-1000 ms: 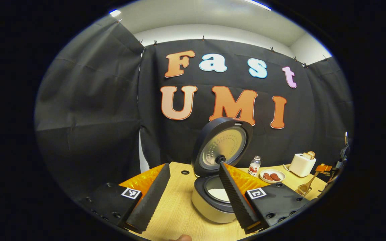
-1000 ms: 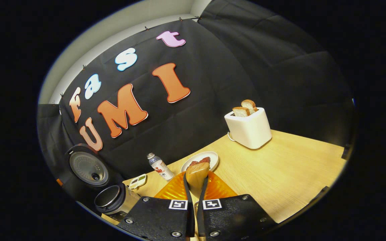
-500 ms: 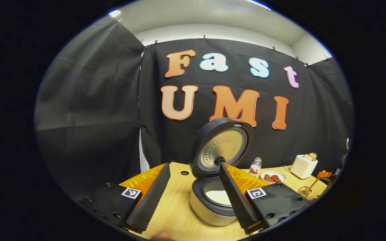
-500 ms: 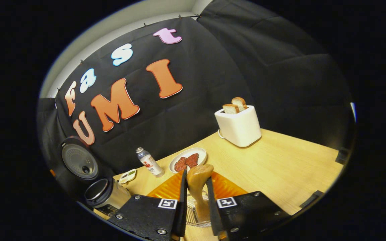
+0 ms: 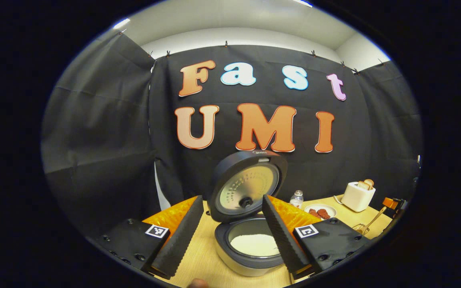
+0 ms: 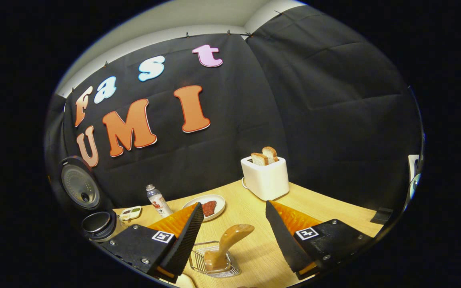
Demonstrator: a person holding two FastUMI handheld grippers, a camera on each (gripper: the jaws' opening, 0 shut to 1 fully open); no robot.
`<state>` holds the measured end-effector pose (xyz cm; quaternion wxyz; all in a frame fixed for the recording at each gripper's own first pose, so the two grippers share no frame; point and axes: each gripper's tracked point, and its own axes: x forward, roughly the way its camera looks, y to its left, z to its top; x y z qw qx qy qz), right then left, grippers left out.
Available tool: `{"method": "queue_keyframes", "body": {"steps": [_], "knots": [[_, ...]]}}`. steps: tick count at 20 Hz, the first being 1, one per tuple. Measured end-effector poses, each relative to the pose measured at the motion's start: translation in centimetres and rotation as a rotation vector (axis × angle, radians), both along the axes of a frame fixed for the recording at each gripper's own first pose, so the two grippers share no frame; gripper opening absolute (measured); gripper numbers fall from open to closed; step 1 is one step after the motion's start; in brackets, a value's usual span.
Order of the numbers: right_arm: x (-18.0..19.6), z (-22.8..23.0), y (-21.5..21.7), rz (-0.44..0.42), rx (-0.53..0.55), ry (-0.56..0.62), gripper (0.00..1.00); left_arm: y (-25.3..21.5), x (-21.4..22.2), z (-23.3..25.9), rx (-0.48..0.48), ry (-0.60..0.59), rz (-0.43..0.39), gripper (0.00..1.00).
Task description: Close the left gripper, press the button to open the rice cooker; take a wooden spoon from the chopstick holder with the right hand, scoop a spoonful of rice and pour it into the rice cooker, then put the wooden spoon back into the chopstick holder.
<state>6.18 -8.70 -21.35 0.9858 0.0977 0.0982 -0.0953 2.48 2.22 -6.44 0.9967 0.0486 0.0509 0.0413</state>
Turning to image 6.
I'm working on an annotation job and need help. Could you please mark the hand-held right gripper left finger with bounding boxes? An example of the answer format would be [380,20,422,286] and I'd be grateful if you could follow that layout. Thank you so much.
[100,202,205,282]

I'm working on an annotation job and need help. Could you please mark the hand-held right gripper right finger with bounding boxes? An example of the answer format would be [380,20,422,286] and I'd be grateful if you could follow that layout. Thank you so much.
[265,200,375,280]

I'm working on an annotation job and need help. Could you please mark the metal wire chopstick holder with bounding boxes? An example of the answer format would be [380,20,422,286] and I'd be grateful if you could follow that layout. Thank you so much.
[188,240,241,278]

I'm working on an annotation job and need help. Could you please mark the wooden spoon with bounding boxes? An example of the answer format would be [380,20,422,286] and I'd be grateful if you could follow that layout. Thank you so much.
[203,224,255,272]

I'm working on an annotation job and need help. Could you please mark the dark grey rice cooker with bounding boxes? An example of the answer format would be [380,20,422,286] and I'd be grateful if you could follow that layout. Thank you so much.
[52,155,129,243]

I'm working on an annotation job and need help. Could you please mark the clear plastic rice container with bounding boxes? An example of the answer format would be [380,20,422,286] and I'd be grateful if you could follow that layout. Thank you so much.
[170,273,197,288]

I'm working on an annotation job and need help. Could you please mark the red meat piece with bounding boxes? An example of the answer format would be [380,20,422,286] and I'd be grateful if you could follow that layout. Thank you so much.
[202,200,217,218]

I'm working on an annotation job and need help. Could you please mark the clear plastic bottle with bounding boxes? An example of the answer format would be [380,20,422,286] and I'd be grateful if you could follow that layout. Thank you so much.
[146,184,174,218]

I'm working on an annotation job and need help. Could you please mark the white oval plate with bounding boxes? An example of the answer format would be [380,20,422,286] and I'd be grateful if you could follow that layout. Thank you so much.
[182,194,226,222]

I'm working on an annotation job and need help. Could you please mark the small white divided dish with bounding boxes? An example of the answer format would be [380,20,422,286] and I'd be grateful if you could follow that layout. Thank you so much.
[119,206,142,221]

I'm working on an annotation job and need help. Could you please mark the white toaster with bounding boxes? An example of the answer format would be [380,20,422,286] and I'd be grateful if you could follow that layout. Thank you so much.
[241,155,290,201]

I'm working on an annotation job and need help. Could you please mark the black block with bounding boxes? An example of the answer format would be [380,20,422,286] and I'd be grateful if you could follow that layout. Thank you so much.
[371,207,394,224]

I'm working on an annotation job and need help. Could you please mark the white round device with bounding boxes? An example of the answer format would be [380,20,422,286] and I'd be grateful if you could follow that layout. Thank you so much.
[407,154,423,202]

